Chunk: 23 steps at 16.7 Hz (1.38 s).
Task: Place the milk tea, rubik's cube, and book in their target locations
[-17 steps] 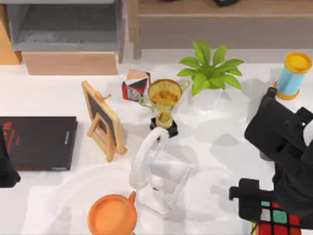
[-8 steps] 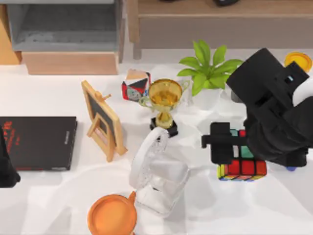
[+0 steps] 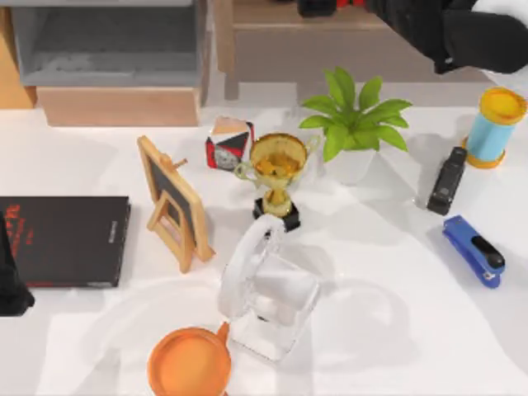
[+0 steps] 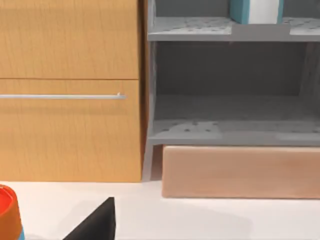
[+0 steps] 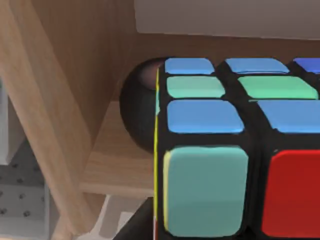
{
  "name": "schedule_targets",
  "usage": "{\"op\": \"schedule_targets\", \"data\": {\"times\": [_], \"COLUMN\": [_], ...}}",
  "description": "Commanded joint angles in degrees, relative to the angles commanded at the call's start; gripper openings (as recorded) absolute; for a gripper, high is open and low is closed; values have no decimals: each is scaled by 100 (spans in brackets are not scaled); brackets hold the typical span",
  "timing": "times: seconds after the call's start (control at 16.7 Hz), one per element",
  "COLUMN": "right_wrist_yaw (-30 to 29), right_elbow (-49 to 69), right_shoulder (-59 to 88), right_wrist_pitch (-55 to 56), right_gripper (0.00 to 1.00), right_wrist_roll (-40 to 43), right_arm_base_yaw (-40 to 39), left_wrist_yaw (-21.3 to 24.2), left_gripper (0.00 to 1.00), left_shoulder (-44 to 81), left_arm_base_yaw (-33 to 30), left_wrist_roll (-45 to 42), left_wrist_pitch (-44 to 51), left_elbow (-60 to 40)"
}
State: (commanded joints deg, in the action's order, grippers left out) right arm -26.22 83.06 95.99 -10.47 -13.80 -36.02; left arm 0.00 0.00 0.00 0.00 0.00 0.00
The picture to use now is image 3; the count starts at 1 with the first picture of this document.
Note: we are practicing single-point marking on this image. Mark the black stapler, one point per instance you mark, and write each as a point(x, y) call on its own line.
point(447, 181)

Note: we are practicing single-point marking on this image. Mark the green plant in white pot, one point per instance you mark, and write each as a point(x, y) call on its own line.
point(354, 119)

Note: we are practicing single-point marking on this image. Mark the black book with red print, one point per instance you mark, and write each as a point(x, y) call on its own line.
point(70, 241)

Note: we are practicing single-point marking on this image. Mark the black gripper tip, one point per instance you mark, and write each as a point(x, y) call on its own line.
point(11, 284)

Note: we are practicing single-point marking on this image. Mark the red black white carton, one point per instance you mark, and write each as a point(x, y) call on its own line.
point(229, 148)

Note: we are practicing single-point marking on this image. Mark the gold trophy with black base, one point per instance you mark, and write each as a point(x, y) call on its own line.
point(277, 165)

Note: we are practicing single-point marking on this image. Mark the pale wooden drawer front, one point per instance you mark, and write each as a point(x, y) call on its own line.
point(117, 106)

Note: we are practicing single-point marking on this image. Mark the black box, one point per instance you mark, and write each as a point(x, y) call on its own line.
point(314, 7)

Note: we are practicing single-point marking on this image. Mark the blue stapler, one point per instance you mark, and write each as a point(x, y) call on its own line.
point(474, 251)

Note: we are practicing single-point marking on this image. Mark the light blue can yellow lid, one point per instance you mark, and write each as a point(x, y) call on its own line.
point(491, 132)

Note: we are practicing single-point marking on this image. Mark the wooden cupboard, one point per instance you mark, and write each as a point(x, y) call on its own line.
point(11, 78)

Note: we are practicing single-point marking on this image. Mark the wooden open shelf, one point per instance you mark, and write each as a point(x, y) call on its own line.
point(313, 53)

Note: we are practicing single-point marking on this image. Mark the orange cup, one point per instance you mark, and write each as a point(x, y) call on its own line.
point(189, 363)

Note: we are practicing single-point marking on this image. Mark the wooden framed blackboard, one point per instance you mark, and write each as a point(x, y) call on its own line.
point(173, 202)

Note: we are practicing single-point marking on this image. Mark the red object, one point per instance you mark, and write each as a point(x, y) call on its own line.
point(350, 3)

